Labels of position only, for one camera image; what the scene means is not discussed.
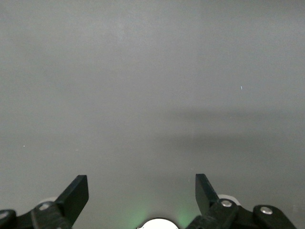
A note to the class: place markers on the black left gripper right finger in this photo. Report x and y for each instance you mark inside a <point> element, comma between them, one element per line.
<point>206,198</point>

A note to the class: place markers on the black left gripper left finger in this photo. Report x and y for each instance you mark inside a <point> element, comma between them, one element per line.
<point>74,198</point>

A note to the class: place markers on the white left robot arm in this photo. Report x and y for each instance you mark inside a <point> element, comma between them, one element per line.
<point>157,224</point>

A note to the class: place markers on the dark grey table mat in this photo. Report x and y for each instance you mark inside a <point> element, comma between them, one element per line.
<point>119,83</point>

